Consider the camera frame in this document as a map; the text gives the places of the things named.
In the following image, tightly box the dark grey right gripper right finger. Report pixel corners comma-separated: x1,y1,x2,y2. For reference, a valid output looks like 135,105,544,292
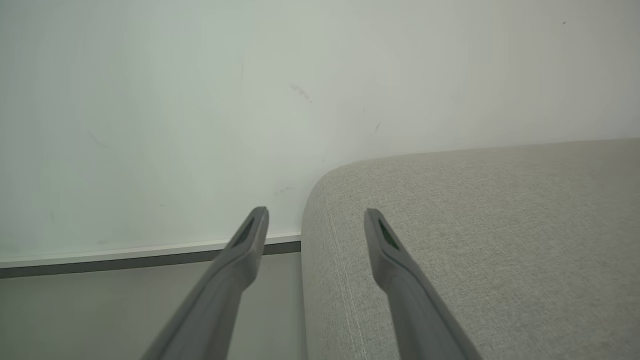
363,208,484,360

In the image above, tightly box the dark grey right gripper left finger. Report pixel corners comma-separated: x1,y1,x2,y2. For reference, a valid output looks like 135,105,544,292
141,206,270,360

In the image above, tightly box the light grey fabric sofa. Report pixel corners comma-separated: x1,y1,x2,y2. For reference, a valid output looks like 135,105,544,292
301,138,640,360

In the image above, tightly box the white and dark baseboard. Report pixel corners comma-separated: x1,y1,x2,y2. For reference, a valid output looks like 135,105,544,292
0,232,302,279

